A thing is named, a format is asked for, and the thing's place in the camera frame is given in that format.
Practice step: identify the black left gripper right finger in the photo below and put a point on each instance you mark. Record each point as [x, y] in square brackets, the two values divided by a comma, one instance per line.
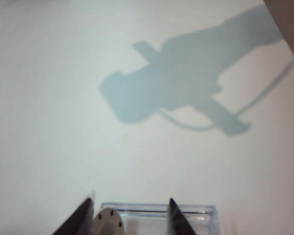
[177, 220]

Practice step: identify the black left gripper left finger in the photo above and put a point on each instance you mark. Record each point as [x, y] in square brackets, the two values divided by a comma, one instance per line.
[82, 220]

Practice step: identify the clear plastic chip tray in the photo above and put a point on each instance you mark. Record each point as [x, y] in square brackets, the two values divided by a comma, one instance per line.
[205, 213]

